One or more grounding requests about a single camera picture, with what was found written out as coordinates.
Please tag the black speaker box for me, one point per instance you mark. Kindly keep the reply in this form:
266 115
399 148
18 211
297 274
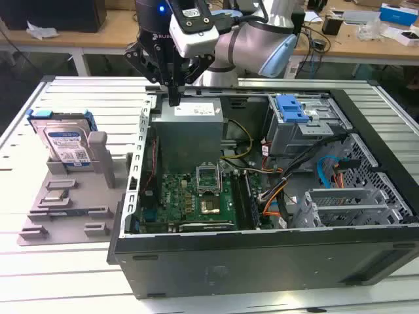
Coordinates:
298 23

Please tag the blue cardboard box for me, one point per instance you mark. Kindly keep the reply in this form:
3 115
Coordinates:
399 14

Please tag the long wooden desk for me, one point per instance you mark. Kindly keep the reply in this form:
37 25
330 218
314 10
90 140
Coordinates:
114 32

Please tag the white power adapter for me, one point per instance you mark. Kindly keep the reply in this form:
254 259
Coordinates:
294 70

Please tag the CPU socket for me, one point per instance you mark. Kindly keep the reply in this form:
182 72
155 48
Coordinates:
209 206

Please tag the metal drive cage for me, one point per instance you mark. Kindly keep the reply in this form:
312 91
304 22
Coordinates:
294 140

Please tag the crumpled white paper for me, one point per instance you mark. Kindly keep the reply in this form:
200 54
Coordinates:
41 31

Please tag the black open PC case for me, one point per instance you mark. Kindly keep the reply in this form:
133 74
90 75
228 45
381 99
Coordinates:
262 261

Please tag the clear plastic bag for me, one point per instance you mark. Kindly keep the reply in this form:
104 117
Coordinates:
370 31

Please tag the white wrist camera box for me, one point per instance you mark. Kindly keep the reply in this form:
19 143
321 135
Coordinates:
196 42

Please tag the silver CPU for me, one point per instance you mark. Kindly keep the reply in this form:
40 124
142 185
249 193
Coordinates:
55 195

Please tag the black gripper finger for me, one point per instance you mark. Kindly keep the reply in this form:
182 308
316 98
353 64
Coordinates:
144 60
199 68

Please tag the grey power supply unit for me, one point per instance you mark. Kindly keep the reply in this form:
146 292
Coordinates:
186 137

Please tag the hard disk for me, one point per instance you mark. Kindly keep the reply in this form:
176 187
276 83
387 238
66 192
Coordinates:
65 140

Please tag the grey parts rack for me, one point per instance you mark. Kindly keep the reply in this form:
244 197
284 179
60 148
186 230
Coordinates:
78 196

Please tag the flat grey box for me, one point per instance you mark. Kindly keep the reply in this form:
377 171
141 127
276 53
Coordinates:
360 16

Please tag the white open box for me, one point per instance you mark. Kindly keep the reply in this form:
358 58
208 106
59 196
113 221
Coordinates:
406 36

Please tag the black pen holder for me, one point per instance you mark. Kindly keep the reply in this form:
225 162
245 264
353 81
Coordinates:
332 26

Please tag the loose RAM stick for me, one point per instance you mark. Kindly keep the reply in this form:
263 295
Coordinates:
65 212

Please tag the metal disk bay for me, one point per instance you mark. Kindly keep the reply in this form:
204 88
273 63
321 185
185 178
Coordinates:
343 196

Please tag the green motherboard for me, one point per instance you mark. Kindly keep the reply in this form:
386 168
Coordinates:
176 196

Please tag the black graphics card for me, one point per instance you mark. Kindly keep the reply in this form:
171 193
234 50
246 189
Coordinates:
203 226

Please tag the large black box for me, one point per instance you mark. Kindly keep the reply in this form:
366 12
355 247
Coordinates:
65 16

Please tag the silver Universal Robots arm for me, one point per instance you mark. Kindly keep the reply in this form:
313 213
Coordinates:
248 42

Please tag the blue drive carrier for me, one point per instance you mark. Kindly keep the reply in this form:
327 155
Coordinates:
289 109

